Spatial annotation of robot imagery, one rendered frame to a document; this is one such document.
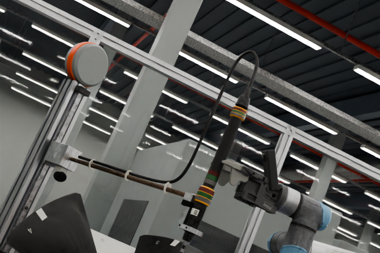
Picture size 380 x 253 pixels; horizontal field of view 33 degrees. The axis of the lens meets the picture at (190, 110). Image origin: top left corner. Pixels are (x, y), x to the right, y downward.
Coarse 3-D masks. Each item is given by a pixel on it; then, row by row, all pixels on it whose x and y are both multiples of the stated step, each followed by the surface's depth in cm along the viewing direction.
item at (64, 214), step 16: (48, 208) 175; (64, 208) 175; (80, 208) 176; (32, 224) 173; (48, 224) 173; (64, 224) 173; (80, 224) 173; (16, 240) 171; (32, 240) 171; (48, 240) 171; (64, 240) 171; (80, 240) 171
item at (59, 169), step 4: (56, 168) 213; (60, 168) 212; (64, 168) 213; (56, 172) 212; (60, 172) 211; (64, 172) 213; (56, 176) 211; (60, 176) 210; (64, 176) 211; (56, 180) 212; (60, 180) 211; (64, 180) 212
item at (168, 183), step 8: (240, 56) 189; (256, 56) 186; (256, 64) 184; (256, 72) 184; (224, 88) 188; (216, 104) 187; (208, 120) 186; (200, 144) 184; (88, 160) 207; (192, 160) 183; (112, 168) 200; (136, 176) 192; (144, 176) 190; (168, 184) 184
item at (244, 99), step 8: (248, 88) 182; (240, 96) 181; (248, 96) 182; (240, 104) 183; (248, 104) 181; (192, 208) 174; (200, 208) 173; (192, 216) 172; (200, 216) 173; (192, 224) 172; (184, 232) 172; (184, 240) 172
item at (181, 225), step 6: (186, 192) 177; (186, 198) 176; (192, 198) 176; (186, 204) 175; (192, 204) 175; (186, 210) 175; (180, 216) 175; (186, 216) 174; (180, 222) 174; (186, 222) 174; (180, 228) 173; (186, 228) 170; (192, 228) 170; (198, 234) 170
